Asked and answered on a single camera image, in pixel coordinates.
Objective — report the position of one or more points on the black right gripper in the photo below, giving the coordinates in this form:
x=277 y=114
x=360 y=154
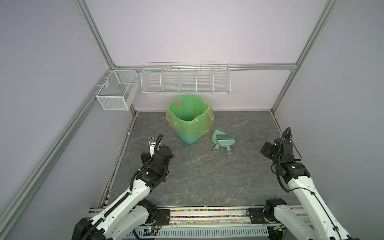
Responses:
x=267 y=149

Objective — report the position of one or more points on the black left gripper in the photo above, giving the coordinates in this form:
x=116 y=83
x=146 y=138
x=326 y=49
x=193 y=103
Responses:
x=146 y=158

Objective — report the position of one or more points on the mint green hand brush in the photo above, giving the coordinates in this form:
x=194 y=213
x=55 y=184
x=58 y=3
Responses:
x=226 y=141

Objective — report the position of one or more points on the mint green dustpan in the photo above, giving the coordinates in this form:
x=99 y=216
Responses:
x=214 y=139

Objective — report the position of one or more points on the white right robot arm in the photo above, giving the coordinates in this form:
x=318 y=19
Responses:
x=293 y=177

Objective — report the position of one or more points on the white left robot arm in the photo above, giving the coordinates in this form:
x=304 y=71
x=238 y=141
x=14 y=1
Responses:
x=131 y=209

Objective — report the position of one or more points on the green lined trash bin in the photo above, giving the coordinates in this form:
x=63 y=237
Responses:
x=191 y=117

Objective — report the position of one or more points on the small white mesh basket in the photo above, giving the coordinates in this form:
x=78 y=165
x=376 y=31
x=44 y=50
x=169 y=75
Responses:
x=118 y=91

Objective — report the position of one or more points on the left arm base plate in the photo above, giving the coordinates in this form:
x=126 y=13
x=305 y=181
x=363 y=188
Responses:
x=159 y=217

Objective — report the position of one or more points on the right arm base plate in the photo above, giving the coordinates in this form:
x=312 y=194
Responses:
x=258 y=216

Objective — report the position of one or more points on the long white wire basket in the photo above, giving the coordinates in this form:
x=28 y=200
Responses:
x=186 y=78

